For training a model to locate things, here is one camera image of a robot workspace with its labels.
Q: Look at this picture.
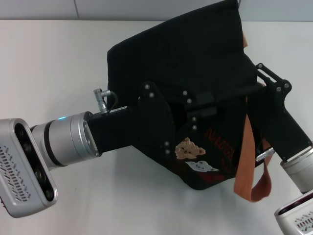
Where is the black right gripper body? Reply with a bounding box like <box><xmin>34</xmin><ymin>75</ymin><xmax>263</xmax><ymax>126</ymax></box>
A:
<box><xmin>247</xmin><ymin>79</ymin><xmax>313</xmax><ymax>163</ymax></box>

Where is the black food bag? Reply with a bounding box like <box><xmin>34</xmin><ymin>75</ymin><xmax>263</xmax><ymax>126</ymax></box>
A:
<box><xmin>107</xmin><ymin>0</ymin><xmax>273</xmax><ymax>204</ymax></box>

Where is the gripper cable with connector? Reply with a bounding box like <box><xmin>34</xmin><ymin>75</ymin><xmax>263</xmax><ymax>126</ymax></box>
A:
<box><xmin>92</xmin><ymin>89</ymin><xmax>119</xmax><ymax>114</ymax></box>
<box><xmin>255</xmin><ymin>138</ymin><xmax>277</xmax><ymax>162</ymax></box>

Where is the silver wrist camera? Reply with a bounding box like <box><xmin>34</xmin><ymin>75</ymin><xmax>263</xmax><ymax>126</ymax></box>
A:
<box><xmin>273</xmin><ymin>190</ymin><xmax>313</xmax><ymax>235</ymax></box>
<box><xmin>0</xmin><ymin>118</ymin><xmax>59</xmax><ymax>219</ymax></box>

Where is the left gripper cable with connector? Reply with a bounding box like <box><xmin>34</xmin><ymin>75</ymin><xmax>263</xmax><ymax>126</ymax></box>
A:
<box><xmin>92</xmin><ymin>89</ymin><xmax>119</xmax><ymax>114</ymax></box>

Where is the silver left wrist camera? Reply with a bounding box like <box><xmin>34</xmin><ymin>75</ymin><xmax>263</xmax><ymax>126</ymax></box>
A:
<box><xmin>0</xmin><ymin>118</ymin><xmax>59</xmax><ymax>219</ymax></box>

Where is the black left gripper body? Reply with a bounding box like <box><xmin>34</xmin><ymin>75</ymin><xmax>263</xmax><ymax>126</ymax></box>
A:
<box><xmin>87</xmin><ymin>80</ymin><xmax>176</xmax><ymax>158</ymax></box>

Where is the right gripper cable with connector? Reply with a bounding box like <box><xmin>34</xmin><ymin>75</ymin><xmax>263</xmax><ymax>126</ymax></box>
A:
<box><xmin>255</xmin><ymin>138</ymin><xmax>277</xmax><ymax>162</ymax></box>

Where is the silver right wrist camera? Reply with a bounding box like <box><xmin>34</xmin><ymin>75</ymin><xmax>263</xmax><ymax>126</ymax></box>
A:
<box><xmin>273</xmin><ymin>190</ymin><xmax>313</xmax><ymax>235</ymax></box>

